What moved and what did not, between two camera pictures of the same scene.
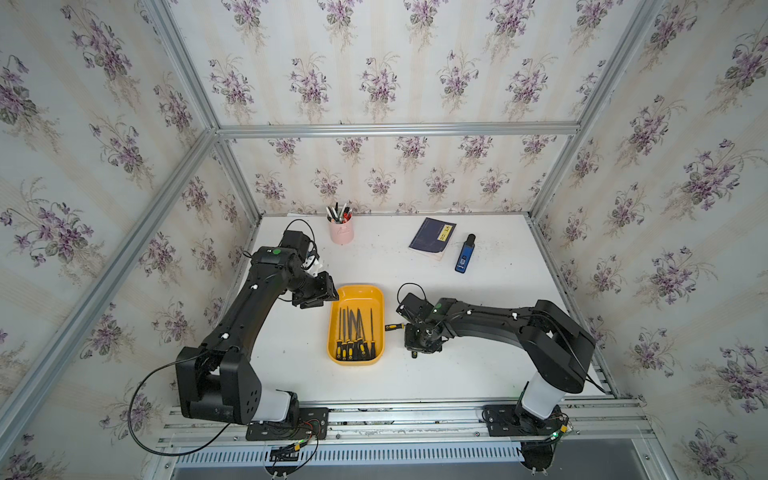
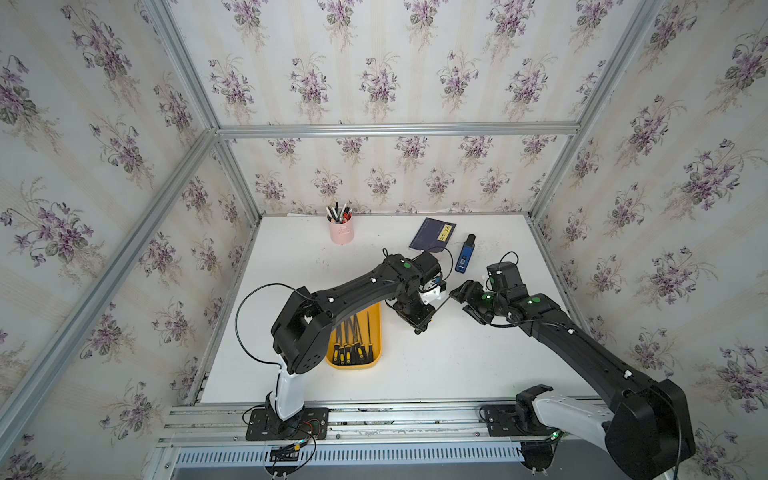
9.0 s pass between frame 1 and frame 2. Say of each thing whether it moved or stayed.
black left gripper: moved
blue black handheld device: stayed
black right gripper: moved
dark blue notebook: stayed
